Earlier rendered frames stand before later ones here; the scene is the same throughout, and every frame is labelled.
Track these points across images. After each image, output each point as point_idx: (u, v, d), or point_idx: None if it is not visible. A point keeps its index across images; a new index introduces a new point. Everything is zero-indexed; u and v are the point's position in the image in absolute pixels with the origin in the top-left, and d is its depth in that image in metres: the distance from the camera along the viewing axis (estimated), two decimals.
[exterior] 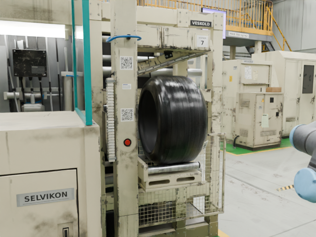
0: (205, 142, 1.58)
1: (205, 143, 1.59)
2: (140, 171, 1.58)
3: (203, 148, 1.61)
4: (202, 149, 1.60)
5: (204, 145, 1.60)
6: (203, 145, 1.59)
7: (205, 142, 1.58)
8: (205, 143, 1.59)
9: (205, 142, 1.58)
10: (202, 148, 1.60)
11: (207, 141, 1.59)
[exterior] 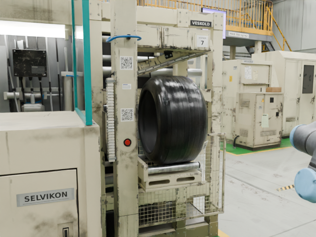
0: (205, 142, 1.58)
1: (205, 143, 1.59)
2: (140, 171, 1.58)
3: (203, 148, 1.61)
4: (202, 149, 1.60)
5: (204, 145, 1.60)
6: (203, 145, 1.59)
7: (205, 142, 1.58)
8: (205, 143, 1.59)
9: (205, 142, 1.58)
10: (202, 148, 1.60)
11: (207, 141, 1.59)
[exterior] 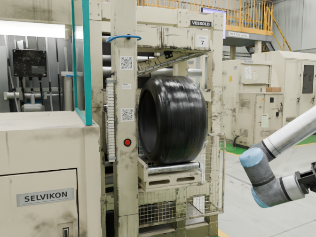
0: (205, 142, 1.58)
1: (205, 143, 1.59)
2: (140, 171, 1.58)
3: (203, 148, 1.61)
4: (202, 149, 1.60)
5: (204, 145, 1.60)
6: (203, 145, 1.59)
7: (205, 142, 1.58)
8: (205, 143, 1.59)
9: (205, 142, 1.58)
10: (202, 148, 1.60)
11: (207, 141, 1.59)
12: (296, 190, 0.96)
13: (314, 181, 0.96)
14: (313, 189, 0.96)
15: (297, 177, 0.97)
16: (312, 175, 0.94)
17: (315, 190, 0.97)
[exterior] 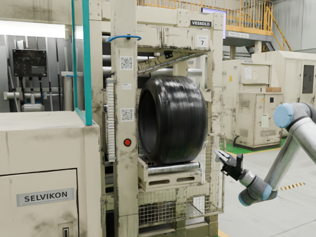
0: (205, 142, 1.58)
1: (205, 143, 1.59)
2: (140, 171, 1.58)
3: (203, 148, 1.61)
4: (202, 149, 1.60)
5: (204, 145, 1.60)
6: (203, 145, 1.59)
7: (205, 142, 1.58)
8: (205, 143, 1.59)
9: (205, 142, 1.58)
10: (202, 148, 1.60)
11: (207, 141, 1.59)
12: (241, 183, 1.55)
13: (234, 172, 1.57)
14: (238, 172, 1.54)
15: (236, 179, 1.59)
16: (229, 175, 1.59)
17: (238, 171, 1.54)
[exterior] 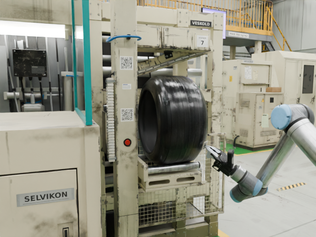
0: (205, 142, 1.58)
1: (205, 143, 1.59)
2: (140, 171, 1.58)
3: (203, 148, 1.61)
4: (202, 149, 1.61)
5: (204, 145, 1.60)
6: (203, 145, 1.59)
7: (205, 142, 1.59)
8: (205, 143, 1.59)
9: (205, 142, 1.58)
10: (202, 148, 1.60)
11: (207, 141, 1.59)
12: (232, 178, 1.56)
13: (225, 168, 1.58)
14: (229, 168, 1.56)
15: (228, 175, 1.61)
16: (220, 171, 1.61)
17: (229, 167, 1.55)
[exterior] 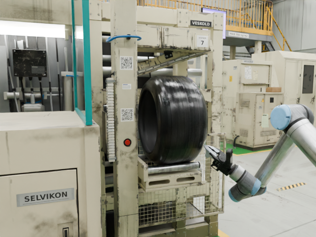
0: (204, 141, 1.58)
1: (204, 142, 1.60)
2: (140, 171, 1.58)
3: (202, 148, 1.61)
4: (201, 148, 1.61)
5: (203, 145, 1.60)
6: (203, 145, 1.59)
7: (204, 141, 1.59)
8: (204, 142, 1.59)
9: (204, 141, 1.58)
10: (202, 148, 1.60)
11: (205, 140, 1.60)
12: (231, 177, 1.57)
13: (224, 167, 1.59)
14: (227, 167, 1.56)
15: (226, 174, 1.61)
16: (219, 170, 1.61)
17: (228, 166, 1.56)
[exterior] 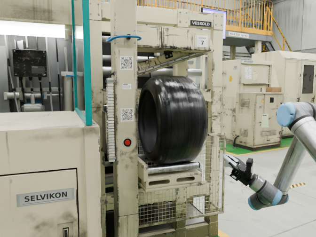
0: (204, 141, 1.58)
1: (204, 142, 1.60)
2: (140, 171, 1.58)
3: (202, 148, 1.61)
4: (201, 148, 1.61)
5: (203, 145, 1.60)
6: (203, 145, 1.59)
7: (204, 141, 1.59)
8: (204, 142, 1.59)
9: (204, 141, 1.58)
10: (202, 148, 1.60)
11: (205, 140, 1.60)
12: (251, 188, 1.53)
13: (244, 177, 1.55)
14: (248, 177, 1.52)
15: (246, 184, 1.57)
16: (238, 180, 1.57)
17: (248, 176, 1.52)
